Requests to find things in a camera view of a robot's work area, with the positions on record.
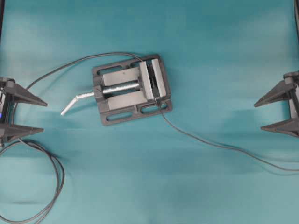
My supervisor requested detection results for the black metal bench vise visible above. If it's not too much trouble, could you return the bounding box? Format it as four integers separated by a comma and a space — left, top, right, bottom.
60, 54, 172, 126

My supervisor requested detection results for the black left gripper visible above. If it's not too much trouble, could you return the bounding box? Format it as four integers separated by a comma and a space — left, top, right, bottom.
0, 77, 48, 147

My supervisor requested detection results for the black female connector cable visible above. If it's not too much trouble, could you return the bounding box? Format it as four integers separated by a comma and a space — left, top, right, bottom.
25, 52, 147, 91

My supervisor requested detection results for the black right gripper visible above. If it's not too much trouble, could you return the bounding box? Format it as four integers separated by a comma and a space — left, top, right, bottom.
254, 71, 299, 137

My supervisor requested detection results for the black left camera cable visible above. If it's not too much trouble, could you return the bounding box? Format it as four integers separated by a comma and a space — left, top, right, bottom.
0, 139, 65, 224

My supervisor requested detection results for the black male USB cable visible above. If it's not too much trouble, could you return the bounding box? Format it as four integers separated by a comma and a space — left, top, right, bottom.
154, 98, 299, 172

